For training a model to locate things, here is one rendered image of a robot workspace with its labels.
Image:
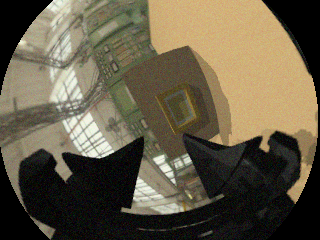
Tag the olive-yellow rectangular frame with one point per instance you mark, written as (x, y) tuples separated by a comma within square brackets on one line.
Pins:
[(180, 107)]

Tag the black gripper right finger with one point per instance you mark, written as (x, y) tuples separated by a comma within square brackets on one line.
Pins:
[(215, 163)]

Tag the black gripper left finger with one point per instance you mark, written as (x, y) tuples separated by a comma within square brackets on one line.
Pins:
[(116, 172)]

